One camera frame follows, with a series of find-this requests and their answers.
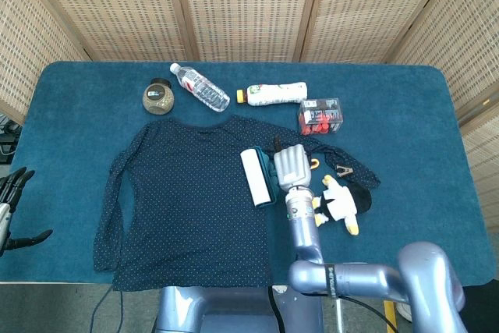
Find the white shoe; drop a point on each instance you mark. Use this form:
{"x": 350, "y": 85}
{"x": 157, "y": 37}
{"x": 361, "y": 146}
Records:
{"x": 405, "y": 311}

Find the white drink bottle yellow cap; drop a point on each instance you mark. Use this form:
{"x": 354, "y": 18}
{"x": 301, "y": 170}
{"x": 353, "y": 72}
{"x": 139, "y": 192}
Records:
{"x": 277, "y": 93}

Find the penguin plush toy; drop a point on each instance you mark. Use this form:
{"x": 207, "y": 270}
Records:
{"x": 343, "y": 200}

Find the woven bamboo folding screen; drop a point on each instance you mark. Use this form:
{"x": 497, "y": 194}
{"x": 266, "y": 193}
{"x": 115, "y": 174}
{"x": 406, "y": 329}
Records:
{"x": 249, "y": 5}

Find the black trousers of person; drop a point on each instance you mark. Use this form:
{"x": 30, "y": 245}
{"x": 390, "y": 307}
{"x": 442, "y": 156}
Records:
{"x": 481, "y": 309}

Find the blue-grey robot torso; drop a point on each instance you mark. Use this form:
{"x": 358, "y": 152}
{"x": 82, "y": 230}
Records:
{"x": 187, "y": 309}

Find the clear plastic water bottle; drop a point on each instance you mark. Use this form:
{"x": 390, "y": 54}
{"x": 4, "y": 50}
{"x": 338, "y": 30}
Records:
{"x": 202, "y": 89}

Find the round glass jar black lid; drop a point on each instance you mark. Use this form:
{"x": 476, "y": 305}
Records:
{"x": 158, "y": 99}

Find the box of red items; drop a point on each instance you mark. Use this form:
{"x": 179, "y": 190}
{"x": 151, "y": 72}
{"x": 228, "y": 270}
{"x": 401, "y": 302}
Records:
{"x": 321, "y": 116}

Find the navy polka dot shirt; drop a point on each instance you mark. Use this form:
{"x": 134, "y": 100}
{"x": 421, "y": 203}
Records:
{"x": 163, "y": 177}

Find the small brown black clip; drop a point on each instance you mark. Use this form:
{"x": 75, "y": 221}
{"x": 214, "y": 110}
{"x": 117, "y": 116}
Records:
{"x": 345, "y": 170}

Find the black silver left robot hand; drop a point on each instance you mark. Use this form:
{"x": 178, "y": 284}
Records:
{"x": 4, "y": 212}

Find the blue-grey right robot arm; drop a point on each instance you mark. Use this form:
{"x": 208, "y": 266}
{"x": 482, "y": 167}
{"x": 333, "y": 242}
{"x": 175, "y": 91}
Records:
{"x": 308, "y": 239}

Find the teal plush table cover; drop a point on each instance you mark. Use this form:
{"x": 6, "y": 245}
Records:
{"x": 409, "y": 134}

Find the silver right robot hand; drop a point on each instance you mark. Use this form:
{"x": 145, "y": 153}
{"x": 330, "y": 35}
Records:
{"x": 291, "y": 167}

